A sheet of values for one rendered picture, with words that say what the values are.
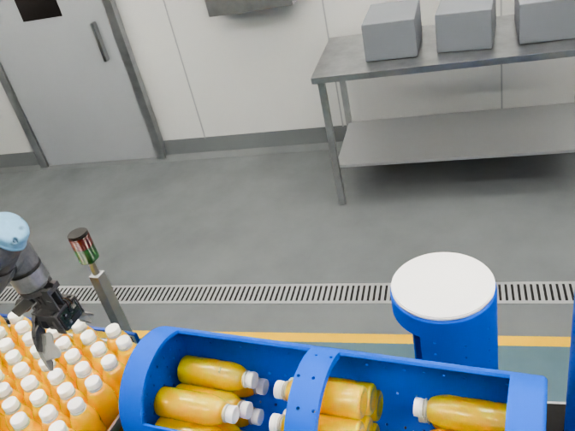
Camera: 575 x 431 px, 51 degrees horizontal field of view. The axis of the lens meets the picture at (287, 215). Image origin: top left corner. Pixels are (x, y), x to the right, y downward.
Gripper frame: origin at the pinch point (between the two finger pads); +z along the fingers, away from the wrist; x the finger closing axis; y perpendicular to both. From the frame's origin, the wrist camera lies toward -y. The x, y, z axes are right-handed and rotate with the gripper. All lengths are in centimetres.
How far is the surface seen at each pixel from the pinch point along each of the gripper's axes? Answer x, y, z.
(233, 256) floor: 177, -86, 127
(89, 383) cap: 0.4, -2.9, 14.7
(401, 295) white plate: 50, 64, 27
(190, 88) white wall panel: 309, -166, 70
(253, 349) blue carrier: 17.4, 36.3, 15.9
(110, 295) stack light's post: 39, -28, 23
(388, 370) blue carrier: 18, 70, 19
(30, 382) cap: -2.7, -19.9, 13.5
